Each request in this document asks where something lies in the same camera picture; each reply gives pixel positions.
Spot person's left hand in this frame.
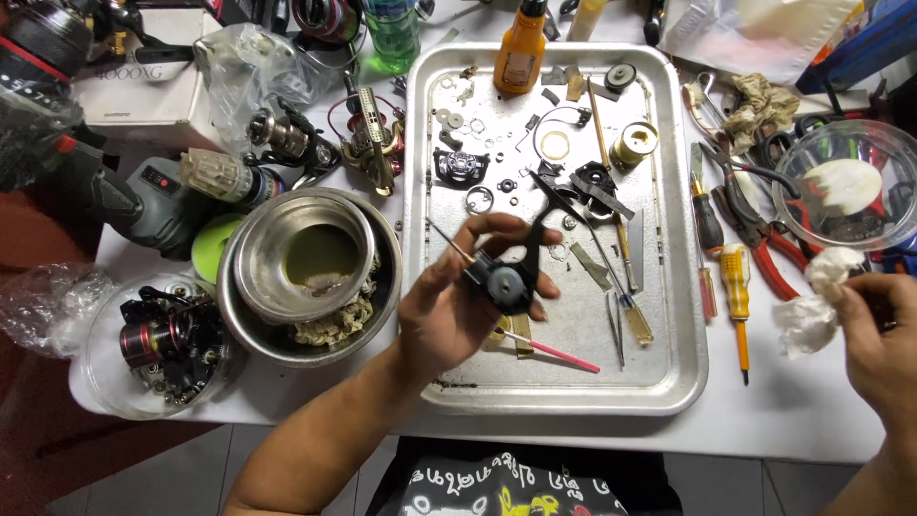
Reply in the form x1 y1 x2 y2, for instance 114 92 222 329
397 211 565 388

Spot person's right hand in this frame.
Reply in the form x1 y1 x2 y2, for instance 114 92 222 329
833 272 917 432

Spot white tissue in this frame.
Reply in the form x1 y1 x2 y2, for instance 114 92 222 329
772 247 866 359

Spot black fishing reel body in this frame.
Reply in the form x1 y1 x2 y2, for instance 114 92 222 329
426 171 585 318

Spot white tissue pad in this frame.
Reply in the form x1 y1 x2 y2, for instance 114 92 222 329
802 158 884 216

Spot clear plastic bowl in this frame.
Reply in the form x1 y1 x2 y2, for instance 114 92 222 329
771 119 917 252

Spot brown stained rag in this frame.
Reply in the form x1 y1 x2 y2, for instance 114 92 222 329
719 72 802 156

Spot aluminium tray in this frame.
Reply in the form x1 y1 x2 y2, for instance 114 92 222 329
401 42 710 417

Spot flat metal plate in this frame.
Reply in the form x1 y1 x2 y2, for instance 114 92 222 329
626 208 646 295

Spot metal tweezers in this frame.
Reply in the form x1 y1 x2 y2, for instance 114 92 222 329
607 290 626 371

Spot blue box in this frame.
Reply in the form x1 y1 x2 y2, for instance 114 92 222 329
794 0 917 96

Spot toothbrush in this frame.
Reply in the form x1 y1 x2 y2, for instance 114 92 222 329
681 72 726 139

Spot gold reel spool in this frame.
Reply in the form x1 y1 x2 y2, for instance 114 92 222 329
610 120 661 172

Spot grey metal strip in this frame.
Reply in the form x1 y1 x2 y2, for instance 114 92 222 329
569 241 615 292

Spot white plastic bag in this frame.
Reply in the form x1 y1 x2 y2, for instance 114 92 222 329
658 0 865 88

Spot black round knob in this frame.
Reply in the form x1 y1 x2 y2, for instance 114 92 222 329
604 63 638 95

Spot pale yellow bottle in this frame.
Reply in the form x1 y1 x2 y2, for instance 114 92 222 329
565 0 610 43

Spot person's black printed shirt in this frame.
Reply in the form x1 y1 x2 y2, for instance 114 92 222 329
365 435 683 516

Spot orange plastic bottle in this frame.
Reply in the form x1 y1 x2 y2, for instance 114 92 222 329
493 0 549 96

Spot black reel rotor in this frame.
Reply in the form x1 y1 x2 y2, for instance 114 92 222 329
433 147 492 189

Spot scatter of small washers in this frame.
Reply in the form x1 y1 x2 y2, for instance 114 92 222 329
432 106 504 153

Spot gold fishing reel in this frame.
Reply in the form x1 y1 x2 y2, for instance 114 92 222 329
328 72 407 198

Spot dirty beige rag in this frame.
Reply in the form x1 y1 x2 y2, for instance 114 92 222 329
290 258 382 348

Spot green plastic bottle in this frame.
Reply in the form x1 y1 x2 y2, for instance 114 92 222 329
362 0 421 73

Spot black and silver fishing reel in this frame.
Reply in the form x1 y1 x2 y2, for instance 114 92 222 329
245 97 343 191

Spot small steel bowl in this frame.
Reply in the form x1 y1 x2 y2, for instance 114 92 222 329
233 195 377 325

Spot dark red fishing reel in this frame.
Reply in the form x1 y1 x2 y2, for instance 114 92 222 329
289 0 366 55

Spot large steel bowl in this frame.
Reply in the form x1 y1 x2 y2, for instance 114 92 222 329
217 188 404 368

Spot yellow-green round disc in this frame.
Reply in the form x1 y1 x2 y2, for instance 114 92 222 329
191 213 248 284

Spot black and red fishing reel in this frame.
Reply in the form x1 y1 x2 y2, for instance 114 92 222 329
118 287 230 404

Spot white cardboard box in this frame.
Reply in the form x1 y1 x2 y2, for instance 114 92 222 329
72 7 230 151

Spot clear round plastic container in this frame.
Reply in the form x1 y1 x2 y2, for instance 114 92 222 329
81 272 248 420

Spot crumpled clear plastic bag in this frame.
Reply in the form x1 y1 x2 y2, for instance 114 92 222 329
0 261 119 359

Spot large black fishing reel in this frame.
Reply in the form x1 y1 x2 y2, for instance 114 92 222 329
0 0 97 194

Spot red-handled pliers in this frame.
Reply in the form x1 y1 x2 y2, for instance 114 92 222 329
709 185 821 302

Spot yellow-handled screwdriver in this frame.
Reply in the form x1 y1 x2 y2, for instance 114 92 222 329
719 242 752 387

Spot red-handled screwdriver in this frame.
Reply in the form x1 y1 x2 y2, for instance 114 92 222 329
693 236 719 323

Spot black-handled pliers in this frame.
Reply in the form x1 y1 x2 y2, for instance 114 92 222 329
698 136 803 219

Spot black-handled screwdriver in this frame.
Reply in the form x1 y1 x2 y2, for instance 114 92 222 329
689 171 725 253

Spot clear-handled screwdriver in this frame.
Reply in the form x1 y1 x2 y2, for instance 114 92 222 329
584 218 655 347

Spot wooden-handled brush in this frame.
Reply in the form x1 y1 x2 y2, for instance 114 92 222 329
586 75 640 295

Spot pink-handled brush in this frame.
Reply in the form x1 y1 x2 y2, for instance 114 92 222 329
501 330 601 374

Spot white plastic ring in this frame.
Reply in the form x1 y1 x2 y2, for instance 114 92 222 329
539 130 572 161

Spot wire bail arm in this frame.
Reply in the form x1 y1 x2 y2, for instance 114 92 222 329
532 105 593 163

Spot grey cordless power tool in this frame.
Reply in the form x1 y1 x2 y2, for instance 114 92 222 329
43 136 288 262

